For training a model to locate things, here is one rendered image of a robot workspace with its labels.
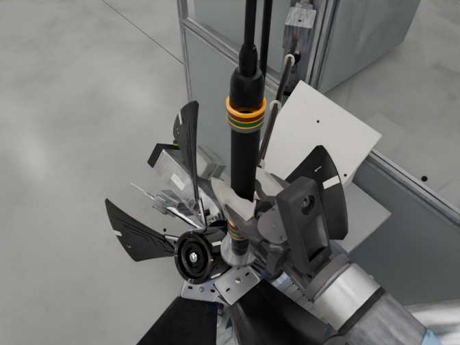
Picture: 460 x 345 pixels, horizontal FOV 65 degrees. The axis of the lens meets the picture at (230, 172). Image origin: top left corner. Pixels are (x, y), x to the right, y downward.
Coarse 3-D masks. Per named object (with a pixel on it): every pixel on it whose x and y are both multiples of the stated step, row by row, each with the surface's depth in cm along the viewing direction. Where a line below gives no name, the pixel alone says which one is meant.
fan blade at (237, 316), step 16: (256, 288) 80; (272, 288) 80; (240, 304) 78; (256, 304) 78; (272, 304) 78; (288, 304) 78; (240, 320) 77; (256, 320) 76; (272, 320) 76; (288, 320) 76; (304, 320) 76; (320, 320) 76; (240, 336) 75; (256, 336) 75; (272, 336) 75; (288, 336) 75; (304, 336) 75; (320, 336) 74
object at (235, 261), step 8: (256, 216) 64; (224, 240) 68; (224, 248) 67; (248, 248) 67; (224, 256) 66; (232, 256) 66; (240, 256) 66; (248, 256) 66; (232, 264) 66; (240, 264) 65; (248, 264) 66
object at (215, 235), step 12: (204, 228) 84; (216, 228) 85; (180, 240) 83; (192, 240) 82; (204, 240) 78; (216, 240) 80; (180, 252) 84; (192, 252) 82; (204, 252) 79; (216, 252) 78; (180, 264) 83; (192, 264) 82; (204, 264) 79; (216, 264) 78; (228, 264) 82; (192, 276) 81; (204, 276) 78
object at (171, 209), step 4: (132, 184) 114; (140, 188) 112; (144, 192) 110; (148, 192) 110; (148, 196) 109; (152, 196) 108; (152, 200) 108; (168, 208) 103; (172, 208) 103; (176, 208) 103; (168, 212) 104; (172, 212) 102; (176, 212) 102; (180, 212) 102; (176, 216) 102; (180, 216) 101; (184, 216) 100; (184, 220) 100; (188, 220) 99; (192, 220) 99; (188, 224) 99; (192, 224) 99; (196, 224) 98; (196, 228) 98; (200, 228) 97
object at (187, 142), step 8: (192, 104) 82; (184, 112) 87; (192, 112) 82; (176, 120) 94; (184, 120) 87; (192, 120) 82; (184, 128) 87; (192, 128) 82; (176, 136) 98; (184, 136) 88; (192, 136) 82; (184, 144) 89; (192, 144) 82; (184, 152) 93; (192, 152) 83; (192, 160) 84; (192, 168) 84; (192, 176) 85; (192, 184) 89
